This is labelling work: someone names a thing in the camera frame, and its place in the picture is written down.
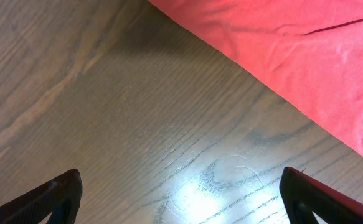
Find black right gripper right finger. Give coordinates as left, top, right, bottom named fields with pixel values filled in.
left=280, top=167, right=363, bottom=223

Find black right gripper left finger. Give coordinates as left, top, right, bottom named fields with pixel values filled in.
left=0, top=169, right=83, bottom=224

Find red t-shirt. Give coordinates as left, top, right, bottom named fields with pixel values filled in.
left=152, top=0, right=363, bottom=156

